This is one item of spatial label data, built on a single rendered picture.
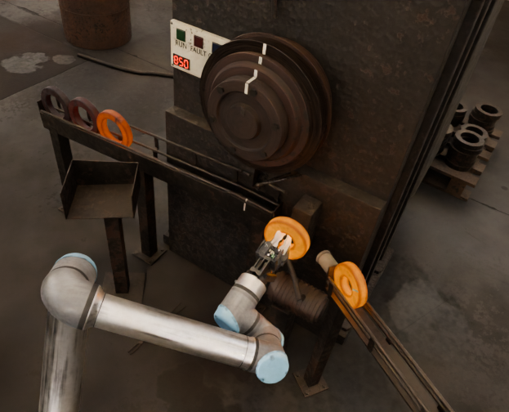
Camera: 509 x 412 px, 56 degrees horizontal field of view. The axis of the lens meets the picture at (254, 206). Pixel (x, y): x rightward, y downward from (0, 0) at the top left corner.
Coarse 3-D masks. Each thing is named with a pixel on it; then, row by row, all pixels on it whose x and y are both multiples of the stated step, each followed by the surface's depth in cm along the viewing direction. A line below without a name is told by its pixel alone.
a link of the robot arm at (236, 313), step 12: (240, 288) 139; (228, 300) 137; (240, 300) 137; (252, 300) 138; (216, 312) 137; (228, 312) 135; (240, 312) 136; (252, 312) 138; (228, 324) 134; (240, 324) 136; (252, 324) 137
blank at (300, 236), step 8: (272, 224) 154; (280, 224) 152; (288, 224) 150; (296, 224) 151; (264, 232) 158; (272, 232) 156; (288, 232) 152; (296, 232) 150; (304, 232) 151; (296, 240) 152; (304, 240) 151; (296, 248) 154; (304, 248) 152; (296, 256) 157
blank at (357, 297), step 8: (344, 264) 158; (352, 264) 157; (336, 272) 164; (344, 272) 159; (352, 272) 154; (360, 272) 154; (336, 280) 165; (344, 280) 163; (352, 280) 155; (360, 280) 153; (344, 288) 163; (352, 288) 156; (360, 288) 153; (352, 296) 157; (360, 296) 153; (352, 304) 158; (360, 304) 155
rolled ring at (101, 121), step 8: (104, 112) 205; (112, 112) 204; (96, 120) 211; (104, 120) 210; (112, 120) 205; (120, 120) 203; (104, 128) 213; (120, 128) 205; (128, 128) 205; (104, 136) 214; (112, 136) 216; (128, 136) 206; (128, 144) 209
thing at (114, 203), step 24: (72, 168) 190; (96, 168) 194; (120, 168) 195; (72, 192) 191; (96, 192) 196; (120, 192) 196; (72, 216) 186; (96, 216) 186; (120, 216) 186; (120, 240) 205; (120, 264) 216; (120, 288) 228
